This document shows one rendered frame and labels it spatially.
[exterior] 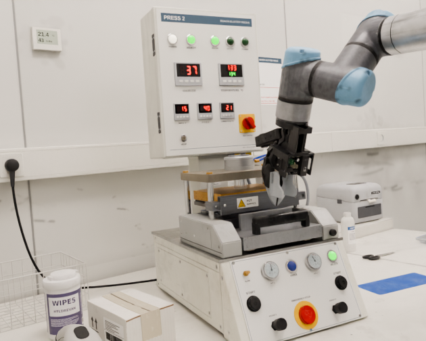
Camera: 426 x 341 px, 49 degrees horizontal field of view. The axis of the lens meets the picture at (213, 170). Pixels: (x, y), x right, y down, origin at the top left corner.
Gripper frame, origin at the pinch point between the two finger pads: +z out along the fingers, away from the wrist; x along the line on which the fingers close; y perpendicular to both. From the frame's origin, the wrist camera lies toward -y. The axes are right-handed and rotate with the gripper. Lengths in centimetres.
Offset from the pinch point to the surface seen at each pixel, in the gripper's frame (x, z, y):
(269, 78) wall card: 56, -11, -94
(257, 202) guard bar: -1.2, 3.2, -5.2
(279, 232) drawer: -1.3, 5.9, 5.5
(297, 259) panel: 2.3, 11.6, 9.2
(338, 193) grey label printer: 79, 35, -62
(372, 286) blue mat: 34.3, 29.2, 5.0
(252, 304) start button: -12.9, 16.2, 15.2
